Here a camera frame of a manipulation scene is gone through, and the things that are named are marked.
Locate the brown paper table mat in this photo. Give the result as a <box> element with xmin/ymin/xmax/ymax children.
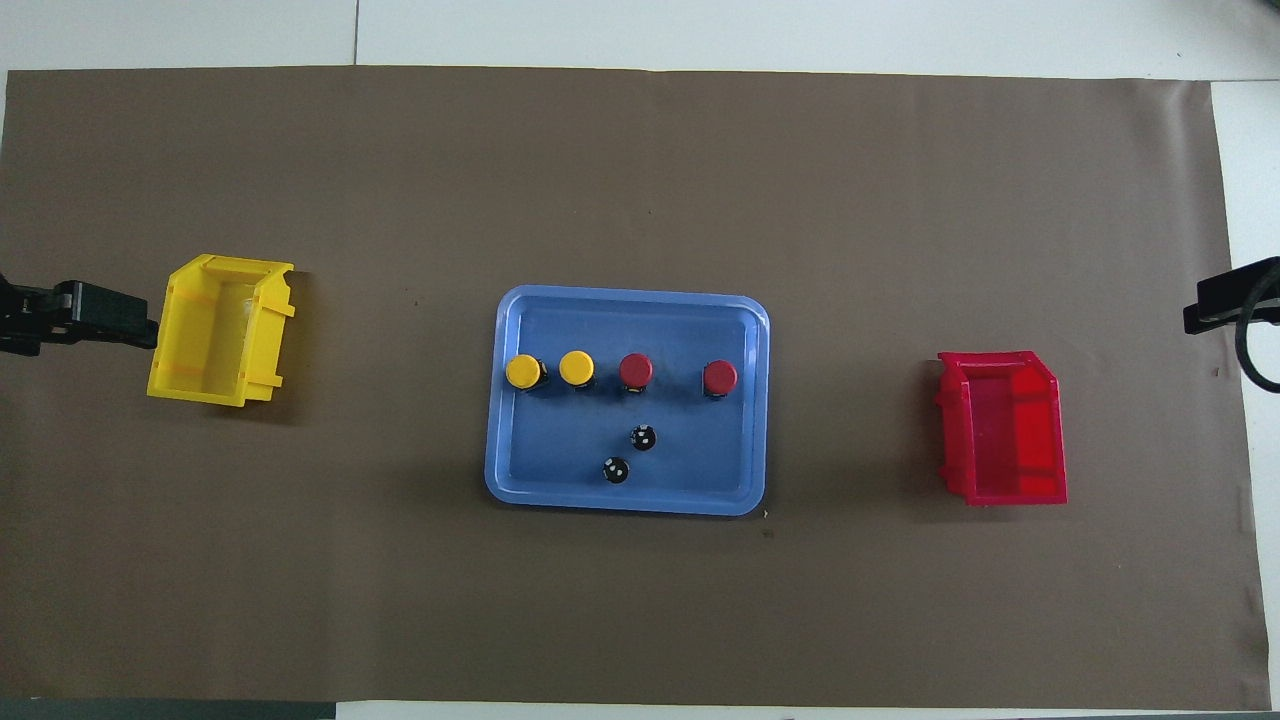
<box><xmin>0</xmin><ymin>66</ymin><xmax>1271</xmax><ymax>713</ymax></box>

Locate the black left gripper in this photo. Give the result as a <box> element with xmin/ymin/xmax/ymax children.
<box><xmin>0</xmin><ymin>282</ymin><xmax>160</xmax><ymax>357</ymax></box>

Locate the blue plastic tray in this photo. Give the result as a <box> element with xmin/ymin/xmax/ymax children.
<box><xmin>484</xmin><ymin>285</ymin><xmax>772</xmax><ymax>517</ymax></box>

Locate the yellow plastic storage bin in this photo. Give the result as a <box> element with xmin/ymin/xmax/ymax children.
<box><xmin>147</xmin><ymin>253</ymin><xmax>297</xmax><ymax>409</ymax></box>

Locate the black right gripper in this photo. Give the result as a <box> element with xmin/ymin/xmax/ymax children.
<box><xmin>1183</xmin><ymin>257</ymin><xmax>1280</xmax><ymax>337</ymax></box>

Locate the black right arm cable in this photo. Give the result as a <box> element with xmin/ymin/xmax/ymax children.
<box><xmin>1234</xmin><ymin>268</ymin><xmax>1280</xmax><ymax>394</ymax></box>

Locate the red plastic storage bin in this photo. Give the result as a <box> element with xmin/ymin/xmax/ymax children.
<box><xmin>936</xmin><ymin>350</ymin><xmax>1069</xmax><ymax>507</ymax></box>

